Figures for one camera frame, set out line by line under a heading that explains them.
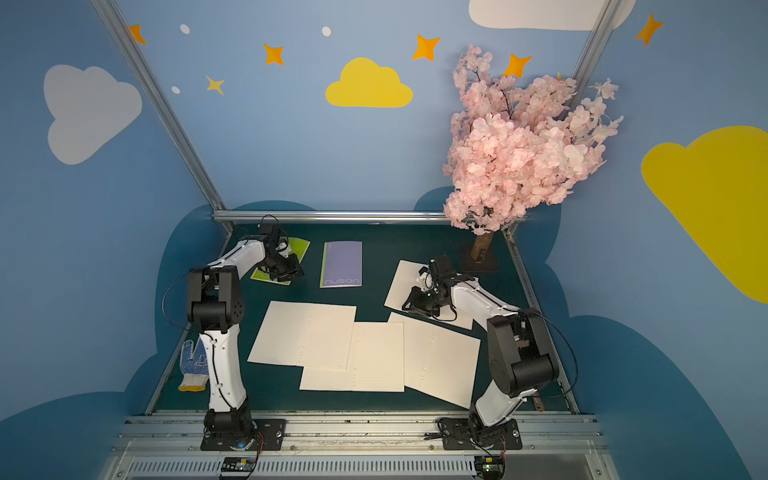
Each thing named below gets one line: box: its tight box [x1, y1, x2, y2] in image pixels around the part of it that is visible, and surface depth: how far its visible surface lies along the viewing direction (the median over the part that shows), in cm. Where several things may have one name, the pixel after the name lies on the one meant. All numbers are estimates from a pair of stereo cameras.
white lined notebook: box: [320, 241, 363, 288], surface depth 110 cm
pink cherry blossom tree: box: [444, 46, 623, 259], surface depth 72 cm
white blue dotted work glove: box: [178, 334, 209, 392], surface depth 86 cm
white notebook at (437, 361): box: [388, 312, 481, 409], surface depth 91 cm
